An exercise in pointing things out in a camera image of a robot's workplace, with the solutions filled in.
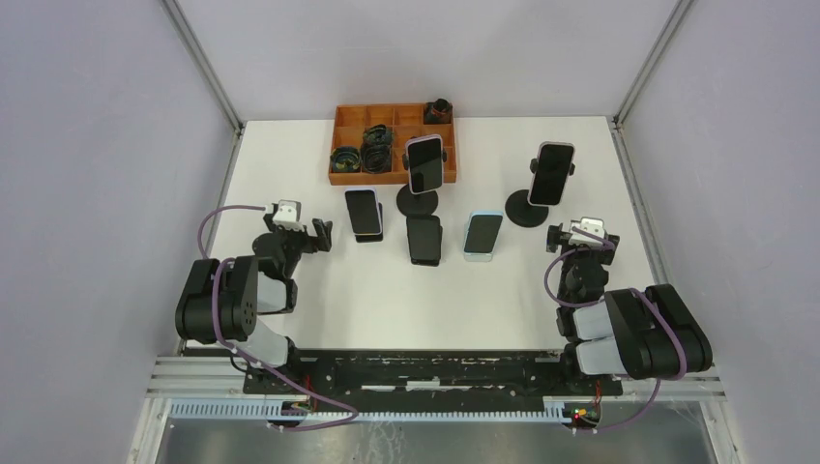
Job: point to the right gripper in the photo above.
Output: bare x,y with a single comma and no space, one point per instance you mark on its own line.
557,237

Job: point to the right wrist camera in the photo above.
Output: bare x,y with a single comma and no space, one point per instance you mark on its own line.
589,232

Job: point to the white pink case phone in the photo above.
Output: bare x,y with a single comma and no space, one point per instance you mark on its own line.
425,159

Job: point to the black coil tray left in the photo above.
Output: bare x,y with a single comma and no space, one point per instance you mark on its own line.
345,159

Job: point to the pink case phone right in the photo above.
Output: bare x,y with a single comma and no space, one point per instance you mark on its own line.
551,170

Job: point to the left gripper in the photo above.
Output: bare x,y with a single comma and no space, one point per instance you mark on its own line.
322,241

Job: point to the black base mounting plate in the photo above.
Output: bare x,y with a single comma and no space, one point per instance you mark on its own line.
455,381

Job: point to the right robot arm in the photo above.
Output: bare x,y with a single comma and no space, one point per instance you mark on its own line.
640,334

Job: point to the orange compartment tray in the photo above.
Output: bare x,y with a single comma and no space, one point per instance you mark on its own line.
406,122

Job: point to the grey folding stand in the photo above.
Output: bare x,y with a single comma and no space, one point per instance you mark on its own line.
475,257

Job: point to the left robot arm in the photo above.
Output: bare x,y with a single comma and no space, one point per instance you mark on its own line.
222,301

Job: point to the round base stand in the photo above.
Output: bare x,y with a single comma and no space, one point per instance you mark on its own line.
522,212
409,203

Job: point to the blue case phone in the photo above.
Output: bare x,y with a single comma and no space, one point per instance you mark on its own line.
481,231

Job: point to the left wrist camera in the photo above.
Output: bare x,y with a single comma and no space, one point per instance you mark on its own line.
286,212

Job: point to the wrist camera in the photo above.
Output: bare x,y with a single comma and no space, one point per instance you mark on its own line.
589,232
286,212

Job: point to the black coil tray middle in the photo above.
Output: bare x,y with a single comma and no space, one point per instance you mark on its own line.
378,135

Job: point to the black coil back corner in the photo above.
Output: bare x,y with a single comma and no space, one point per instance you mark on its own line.
438,112

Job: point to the black coil tray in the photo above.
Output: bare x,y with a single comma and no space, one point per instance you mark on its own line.
345,159
376,159
378,135

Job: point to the black coil tray front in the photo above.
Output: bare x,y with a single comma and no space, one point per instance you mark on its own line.
376,159

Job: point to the black case phone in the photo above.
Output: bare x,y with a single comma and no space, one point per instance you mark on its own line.
424,234

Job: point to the lavender case phone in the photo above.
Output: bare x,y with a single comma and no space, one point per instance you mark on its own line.
364,212

